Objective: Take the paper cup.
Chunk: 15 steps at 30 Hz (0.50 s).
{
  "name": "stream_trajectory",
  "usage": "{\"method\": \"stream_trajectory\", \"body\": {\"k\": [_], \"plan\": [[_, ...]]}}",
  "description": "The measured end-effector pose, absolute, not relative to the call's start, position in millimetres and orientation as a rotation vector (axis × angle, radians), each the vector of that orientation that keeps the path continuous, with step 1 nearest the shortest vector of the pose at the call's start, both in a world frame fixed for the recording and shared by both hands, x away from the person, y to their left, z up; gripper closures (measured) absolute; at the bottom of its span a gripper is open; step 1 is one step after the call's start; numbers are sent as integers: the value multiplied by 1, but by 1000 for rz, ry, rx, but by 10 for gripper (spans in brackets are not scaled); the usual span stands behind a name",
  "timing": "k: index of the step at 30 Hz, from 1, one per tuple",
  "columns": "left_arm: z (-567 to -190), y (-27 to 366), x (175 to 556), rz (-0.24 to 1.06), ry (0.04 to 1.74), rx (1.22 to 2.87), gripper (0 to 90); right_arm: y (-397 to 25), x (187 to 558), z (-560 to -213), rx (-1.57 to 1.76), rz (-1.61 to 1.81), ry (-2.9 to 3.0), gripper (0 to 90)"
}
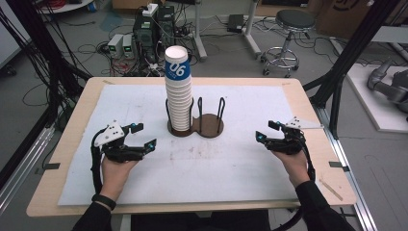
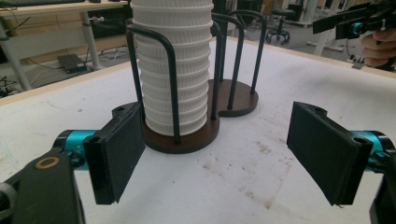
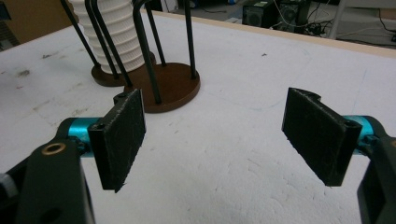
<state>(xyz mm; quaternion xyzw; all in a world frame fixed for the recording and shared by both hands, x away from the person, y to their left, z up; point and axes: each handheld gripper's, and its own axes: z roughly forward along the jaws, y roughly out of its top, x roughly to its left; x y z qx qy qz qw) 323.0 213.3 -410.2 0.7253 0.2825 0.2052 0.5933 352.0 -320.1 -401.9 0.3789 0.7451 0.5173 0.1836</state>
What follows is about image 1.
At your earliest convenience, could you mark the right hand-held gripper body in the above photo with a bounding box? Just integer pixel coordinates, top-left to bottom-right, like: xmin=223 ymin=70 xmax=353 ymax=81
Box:
xmin=266 ymin=115 xmax=323 ymax=156

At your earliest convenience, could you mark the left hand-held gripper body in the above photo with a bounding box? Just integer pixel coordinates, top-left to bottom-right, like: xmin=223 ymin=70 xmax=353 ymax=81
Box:
xmin=90 ymin=119 xmax=145 ymax=164

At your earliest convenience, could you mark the stack of white paper cups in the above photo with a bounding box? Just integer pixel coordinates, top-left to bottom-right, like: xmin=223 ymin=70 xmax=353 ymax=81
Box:
xmin=164 ymin=45 xmax=193 ymax=133

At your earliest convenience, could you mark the dark wire cup holder rack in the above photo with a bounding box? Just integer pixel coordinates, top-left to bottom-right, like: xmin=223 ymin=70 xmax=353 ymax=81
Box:
xmin=165 ymin=96 xmax=226 ymax=139

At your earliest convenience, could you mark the person's right hand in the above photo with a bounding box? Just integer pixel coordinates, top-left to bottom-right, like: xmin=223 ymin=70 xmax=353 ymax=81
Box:
xmin=270 ymin=150 xmax=311 ymax=189

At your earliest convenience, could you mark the person's left hand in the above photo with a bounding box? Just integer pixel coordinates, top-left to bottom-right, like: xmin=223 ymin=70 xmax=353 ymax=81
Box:
xmin=100 ymin=158 xmax=139 ymax=201

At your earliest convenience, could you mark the black tape strip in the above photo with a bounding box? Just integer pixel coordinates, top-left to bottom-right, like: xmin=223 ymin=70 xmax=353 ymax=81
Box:
xmin=328 ymin=161 xmax=350 ymax=172
xmin=35 ymin=163 xmax=61 ymax=176

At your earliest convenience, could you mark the white foam mat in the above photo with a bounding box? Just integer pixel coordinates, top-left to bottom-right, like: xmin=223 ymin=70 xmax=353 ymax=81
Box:
xmin=57 ymin=84 xmax=324 ymax=206

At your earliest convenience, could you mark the thin wooden stick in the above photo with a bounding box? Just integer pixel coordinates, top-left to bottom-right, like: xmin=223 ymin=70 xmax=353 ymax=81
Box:
xmin=319 ymin=178 xmax=344 ymax=201

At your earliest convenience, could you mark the black wristband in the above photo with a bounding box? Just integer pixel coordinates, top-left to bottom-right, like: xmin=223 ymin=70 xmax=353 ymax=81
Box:
xmin=90 ymin=192 xmax=117 ymax=211

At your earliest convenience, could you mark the grey power supply unit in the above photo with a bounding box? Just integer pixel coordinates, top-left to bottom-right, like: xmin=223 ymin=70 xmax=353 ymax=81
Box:
xmin=107 ymin=33 xmax=124 ymax=59
xmin=121 ymin=34 xmax=136 ymax=60

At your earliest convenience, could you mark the light wooden table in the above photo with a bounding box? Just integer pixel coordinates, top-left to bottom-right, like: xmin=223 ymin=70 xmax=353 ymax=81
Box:
xmin=26 ymin=76 xmax=358 ymax=218

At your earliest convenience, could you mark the white platform board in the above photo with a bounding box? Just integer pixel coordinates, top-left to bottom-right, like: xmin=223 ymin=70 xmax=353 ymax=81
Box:
xmin=345 ymin=63 xmax=408 ymax=134

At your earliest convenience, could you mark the black computer tower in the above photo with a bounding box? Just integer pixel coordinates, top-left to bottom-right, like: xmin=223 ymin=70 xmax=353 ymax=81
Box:
xmin=157 ymin=4 xmax=177 ymax=49
xmin=133 ymin=4 xmax=160 ymax=64

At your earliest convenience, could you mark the grey desk leg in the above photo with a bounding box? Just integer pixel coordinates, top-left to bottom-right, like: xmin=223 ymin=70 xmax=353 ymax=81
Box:
xmin=191 ymin=0 xmax=208 ymax=62
xmin=242 ymin=0 xmax=263 ymax=59

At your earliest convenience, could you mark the black round stool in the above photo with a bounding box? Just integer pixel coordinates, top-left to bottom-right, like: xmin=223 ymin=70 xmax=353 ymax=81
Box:
xmin=260 ymin=9 xmax=317 ymax=79

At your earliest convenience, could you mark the black box on floor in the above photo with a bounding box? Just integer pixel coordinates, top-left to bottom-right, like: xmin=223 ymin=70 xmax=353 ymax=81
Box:
xmin=226 ymin=13 xmax=244 ymax=33

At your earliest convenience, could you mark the white power strip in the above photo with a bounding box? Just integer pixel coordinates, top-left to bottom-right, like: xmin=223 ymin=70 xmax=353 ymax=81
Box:
xmin=141 ymin=3 xmax=159 ymax=17

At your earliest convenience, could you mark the cardboard box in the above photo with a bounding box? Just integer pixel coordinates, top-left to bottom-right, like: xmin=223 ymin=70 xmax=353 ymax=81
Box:
xmin=316 ymin=0 xmax=379 ymax=39

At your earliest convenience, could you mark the white round table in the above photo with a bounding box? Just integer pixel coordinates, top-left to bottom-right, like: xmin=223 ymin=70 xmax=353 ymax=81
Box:
xmin=38 ymin=0 xmax=94 ymax=14

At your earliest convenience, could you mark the right hand-held gripper cable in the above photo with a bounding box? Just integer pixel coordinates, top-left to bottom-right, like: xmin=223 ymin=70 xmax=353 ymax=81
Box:
xmin=299 ymin=134 xmax=317 ymax=182

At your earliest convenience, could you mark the hand-held gripper cable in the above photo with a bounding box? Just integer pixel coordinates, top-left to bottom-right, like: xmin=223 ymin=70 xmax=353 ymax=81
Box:
xmin=299 ymin=134 xmax=317 ymax=182
xmin=89 ymin=133 xmax=107 ymax=196

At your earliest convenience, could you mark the left hand-held gripper cable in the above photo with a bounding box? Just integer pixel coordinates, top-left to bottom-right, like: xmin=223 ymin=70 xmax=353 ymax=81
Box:
xmin=89 ymin=133 xmax=107 ymax=196

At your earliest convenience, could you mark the aluminium rail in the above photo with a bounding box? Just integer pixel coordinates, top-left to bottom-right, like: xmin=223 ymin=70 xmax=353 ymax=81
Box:
xmin=314 ymin=105 xmax=379 ymax=231
xmin=0 ymin=124 xmax=56 ymax=213

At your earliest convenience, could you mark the black frame post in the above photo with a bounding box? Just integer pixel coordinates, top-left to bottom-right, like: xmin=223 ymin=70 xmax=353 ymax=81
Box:
xmin=302 ymin=0 xmax=402 ymax=139

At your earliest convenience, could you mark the black cable bundle post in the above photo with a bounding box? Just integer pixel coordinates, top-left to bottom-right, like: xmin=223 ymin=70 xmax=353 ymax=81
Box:
xmin=0 ymin=0 xmax=92 ymax=129

